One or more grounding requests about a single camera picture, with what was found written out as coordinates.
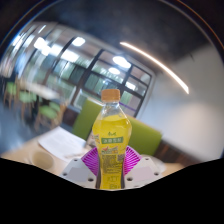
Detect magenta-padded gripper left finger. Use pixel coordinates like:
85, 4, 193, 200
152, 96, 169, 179
60, 146, 100, 189

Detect black-framed window wall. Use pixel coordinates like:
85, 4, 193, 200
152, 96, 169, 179
6, 23, 154, 118

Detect green upholstered bench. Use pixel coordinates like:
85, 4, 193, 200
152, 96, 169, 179
71, 98, 163, 157

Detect curved linear ceiling light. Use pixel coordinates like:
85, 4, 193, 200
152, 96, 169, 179
119, 41, 190, 95

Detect wooden chairs with green seats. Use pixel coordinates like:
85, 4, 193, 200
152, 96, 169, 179
3, 81, 68, 131

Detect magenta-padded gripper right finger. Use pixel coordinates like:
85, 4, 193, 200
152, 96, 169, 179
123, 145, 162, 190

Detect yellow drink bottle orange cap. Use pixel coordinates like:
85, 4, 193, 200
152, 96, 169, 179
91, 88, 133, 190

